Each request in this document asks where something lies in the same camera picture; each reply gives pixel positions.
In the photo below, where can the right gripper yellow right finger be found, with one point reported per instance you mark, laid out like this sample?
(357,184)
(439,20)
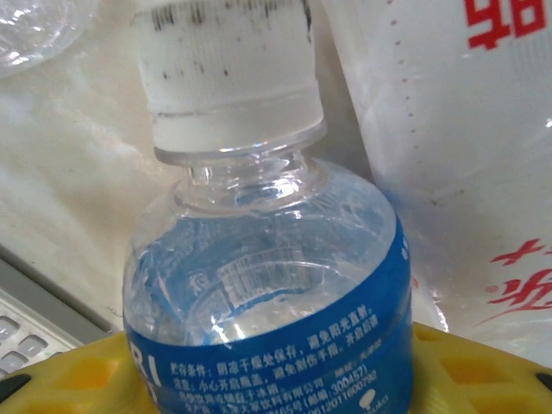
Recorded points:
(483,379)

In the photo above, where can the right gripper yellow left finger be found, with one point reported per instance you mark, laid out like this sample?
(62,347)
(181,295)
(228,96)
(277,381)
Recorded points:
(64,384)

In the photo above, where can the blue label bottle white cap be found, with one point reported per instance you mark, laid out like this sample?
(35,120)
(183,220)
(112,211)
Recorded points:
(267,302)

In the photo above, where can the silver scientific calculator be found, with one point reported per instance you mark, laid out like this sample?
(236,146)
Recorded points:
(26,345)

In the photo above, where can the white label bottle red characters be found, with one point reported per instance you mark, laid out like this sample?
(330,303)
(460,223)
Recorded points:
(453,129)

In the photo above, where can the clear plastic bottle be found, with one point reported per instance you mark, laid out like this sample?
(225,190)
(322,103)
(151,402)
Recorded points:
(30,34)

